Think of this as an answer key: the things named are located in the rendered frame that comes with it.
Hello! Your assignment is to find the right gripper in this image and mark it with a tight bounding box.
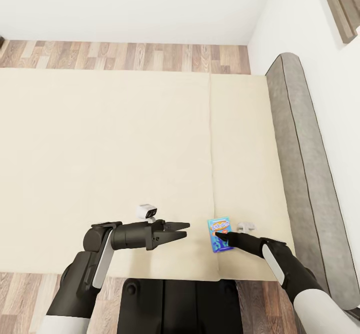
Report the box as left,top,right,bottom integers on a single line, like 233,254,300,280
215,232,254,254

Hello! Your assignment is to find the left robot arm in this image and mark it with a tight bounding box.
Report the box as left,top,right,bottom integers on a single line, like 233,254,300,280
36,204,190,334

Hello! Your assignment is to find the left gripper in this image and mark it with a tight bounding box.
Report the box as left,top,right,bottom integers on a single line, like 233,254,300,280
125,219,190,251

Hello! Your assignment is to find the board game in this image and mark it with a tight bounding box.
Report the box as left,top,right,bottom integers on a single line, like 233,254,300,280
207,216,234,252

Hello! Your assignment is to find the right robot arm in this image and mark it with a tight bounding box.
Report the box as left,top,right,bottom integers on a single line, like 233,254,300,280
215,221,360,334

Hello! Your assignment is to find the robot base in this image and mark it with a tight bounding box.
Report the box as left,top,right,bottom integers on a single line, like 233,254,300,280
116,278,244,334

